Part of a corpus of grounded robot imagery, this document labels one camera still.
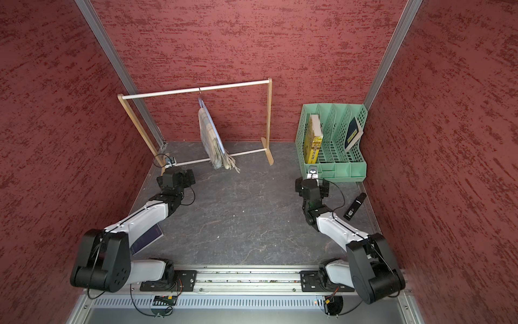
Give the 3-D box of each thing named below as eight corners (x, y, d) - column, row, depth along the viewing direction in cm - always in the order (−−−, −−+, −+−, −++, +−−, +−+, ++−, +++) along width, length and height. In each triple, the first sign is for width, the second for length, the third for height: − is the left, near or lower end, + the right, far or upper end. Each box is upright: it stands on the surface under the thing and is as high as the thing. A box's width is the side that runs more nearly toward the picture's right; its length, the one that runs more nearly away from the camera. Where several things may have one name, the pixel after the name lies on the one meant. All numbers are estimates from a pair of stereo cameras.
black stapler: (342, 216, 94) (347, 210, 89) (356, 196, 100) (361, 190, 96) (349, 220, 92) (353, 215, 87) (362, 200, 99) (367, 194, 94)
